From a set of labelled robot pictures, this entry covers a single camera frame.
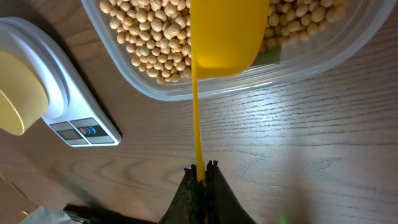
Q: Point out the clear plastic soybean container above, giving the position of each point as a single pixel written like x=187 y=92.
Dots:
x=298 y=61

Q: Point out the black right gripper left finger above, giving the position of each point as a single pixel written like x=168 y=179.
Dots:
x=184 y=208

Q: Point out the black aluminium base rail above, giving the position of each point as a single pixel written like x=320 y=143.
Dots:
x=97 y=215

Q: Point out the pale yellow plastic bowl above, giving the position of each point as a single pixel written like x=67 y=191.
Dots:
x=23 y=98

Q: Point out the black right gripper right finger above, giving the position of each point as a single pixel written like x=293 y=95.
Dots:
x=222 y=206

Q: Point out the white digital kitchen scale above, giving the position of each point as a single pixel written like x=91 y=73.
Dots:
x=73 y=113

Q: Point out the pile of soybeans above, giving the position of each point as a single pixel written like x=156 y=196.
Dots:
x=157 y=33

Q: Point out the orange plastic measuring scoop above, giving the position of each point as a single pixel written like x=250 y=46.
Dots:
x=226 y=36

